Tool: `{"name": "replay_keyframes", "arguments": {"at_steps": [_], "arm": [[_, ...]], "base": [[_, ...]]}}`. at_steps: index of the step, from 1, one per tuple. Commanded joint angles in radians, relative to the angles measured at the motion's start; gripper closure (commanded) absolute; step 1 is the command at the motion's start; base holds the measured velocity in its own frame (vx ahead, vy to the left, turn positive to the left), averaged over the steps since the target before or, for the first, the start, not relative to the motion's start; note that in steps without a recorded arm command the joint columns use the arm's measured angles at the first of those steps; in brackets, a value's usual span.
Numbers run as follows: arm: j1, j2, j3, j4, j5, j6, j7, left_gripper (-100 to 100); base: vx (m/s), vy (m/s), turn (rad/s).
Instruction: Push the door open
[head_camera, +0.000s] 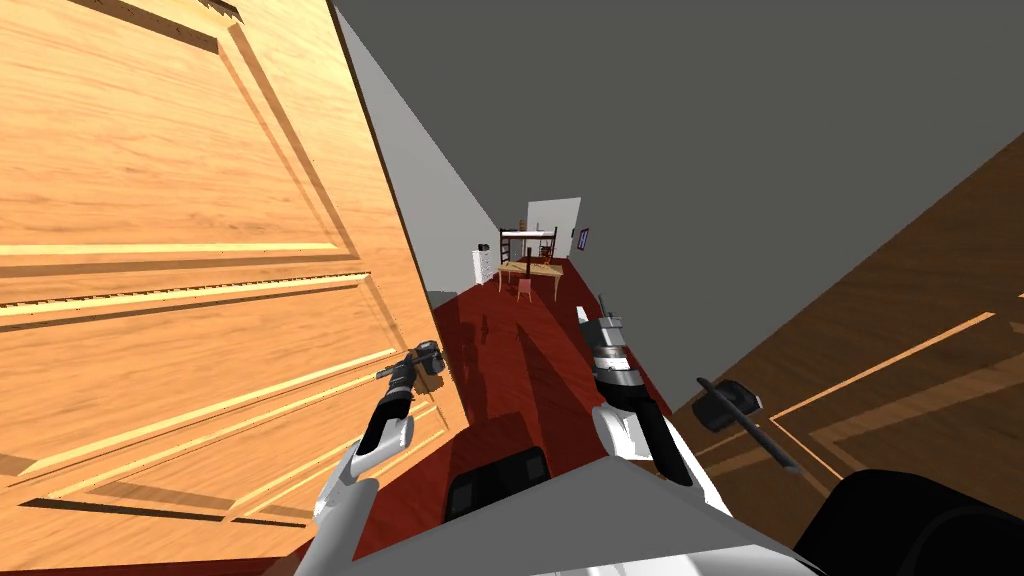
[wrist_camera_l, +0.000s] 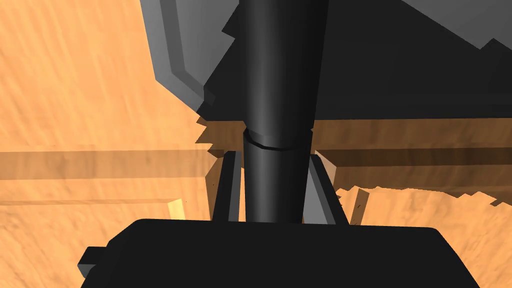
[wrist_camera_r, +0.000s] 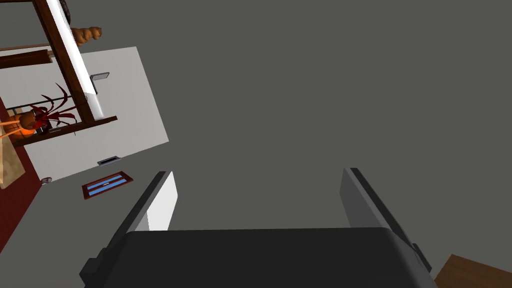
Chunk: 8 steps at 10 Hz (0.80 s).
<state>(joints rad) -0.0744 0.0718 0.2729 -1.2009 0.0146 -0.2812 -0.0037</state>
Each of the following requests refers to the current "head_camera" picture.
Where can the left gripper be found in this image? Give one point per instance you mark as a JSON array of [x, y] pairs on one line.
[[401, 384]]

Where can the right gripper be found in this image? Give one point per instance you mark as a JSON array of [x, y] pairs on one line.
[[590, 316]]

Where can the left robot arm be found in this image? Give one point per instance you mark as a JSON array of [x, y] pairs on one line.
[[384, 426]]

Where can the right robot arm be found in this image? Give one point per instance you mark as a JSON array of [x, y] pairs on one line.
[[652, 432]]

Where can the light wooden table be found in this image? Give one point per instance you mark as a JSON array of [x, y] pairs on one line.
[[538, 270]]

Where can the pink chair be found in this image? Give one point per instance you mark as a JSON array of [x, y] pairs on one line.
[[524, 288]]

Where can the dark wooden bunk bed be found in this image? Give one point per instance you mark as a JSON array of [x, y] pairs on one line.
[[528, 236]]

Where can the white chest of drawers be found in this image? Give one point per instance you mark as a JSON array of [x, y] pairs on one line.
[[482, 264]]

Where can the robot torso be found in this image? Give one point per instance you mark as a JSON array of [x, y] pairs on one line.
[[608, 520]]

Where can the light wooden door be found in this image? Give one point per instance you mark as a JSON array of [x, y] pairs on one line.
[[160, 160]]

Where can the dark brown wooden door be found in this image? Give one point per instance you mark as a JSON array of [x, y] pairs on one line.
[[920, 320]]

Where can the blue framed wall picture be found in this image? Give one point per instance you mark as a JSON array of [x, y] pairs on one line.
[[583, 238]]

